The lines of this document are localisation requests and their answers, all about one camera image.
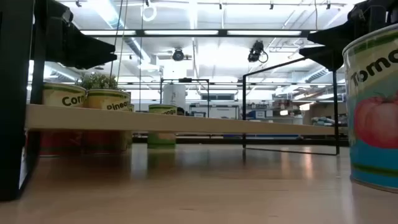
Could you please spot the tomato label can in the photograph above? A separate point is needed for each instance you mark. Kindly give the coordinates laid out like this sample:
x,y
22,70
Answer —
x,y
373,124

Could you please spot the light blue rolled bundle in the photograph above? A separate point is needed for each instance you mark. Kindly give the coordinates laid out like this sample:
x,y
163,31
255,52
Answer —
x,y
321,120

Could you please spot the black overhead light bar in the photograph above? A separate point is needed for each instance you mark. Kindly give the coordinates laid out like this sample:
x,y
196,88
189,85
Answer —
x,y
222,32

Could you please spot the round black ceiling lamp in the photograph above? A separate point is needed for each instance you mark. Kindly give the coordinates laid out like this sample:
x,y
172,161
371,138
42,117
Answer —
x,y
178,55

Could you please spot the wooden shelf with black frame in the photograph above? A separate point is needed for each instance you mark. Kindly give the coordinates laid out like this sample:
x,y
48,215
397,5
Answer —
x,y
186,123

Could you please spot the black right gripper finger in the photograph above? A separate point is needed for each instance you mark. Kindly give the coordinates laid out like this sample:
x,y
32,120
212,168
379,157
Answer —
x,y
335,34
326,57

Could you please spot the black overhead camera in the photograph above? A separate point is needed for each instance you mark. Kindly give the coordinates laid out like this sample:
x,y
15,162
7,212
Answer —
x,y
256,51

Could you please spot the corn label can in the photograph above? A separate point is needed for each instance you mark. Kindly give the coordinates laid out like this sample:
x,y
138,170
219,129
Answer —
x,y
62,96

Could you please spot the green plant in slatted pot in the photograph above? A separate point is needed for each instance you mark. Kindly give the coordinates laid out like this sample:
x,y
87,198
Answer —
x,y
98,81

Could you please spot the orange label can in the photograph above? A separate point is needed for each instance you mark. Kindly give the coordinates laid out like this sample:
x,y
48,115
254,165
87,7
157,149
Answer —
x,y
161,109

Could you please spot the pineapple label can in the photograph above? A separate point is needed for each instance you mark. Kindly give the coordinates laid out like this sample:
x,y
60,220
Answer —
x,y
105,101

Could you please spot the white cylindrical tank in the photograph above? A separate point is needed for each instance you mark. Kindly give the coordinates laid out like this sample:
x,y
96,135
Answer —
x,y
174,95

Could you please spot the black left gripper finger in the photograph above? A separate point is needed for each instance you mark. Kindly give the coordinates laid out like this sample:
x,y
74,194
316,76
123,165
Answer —
x,y
93,61
90,46

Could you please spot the black background rig frame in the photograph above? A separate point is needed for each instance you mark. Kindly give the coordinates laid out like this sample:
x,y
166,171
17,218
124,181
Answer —
x,y
185,80

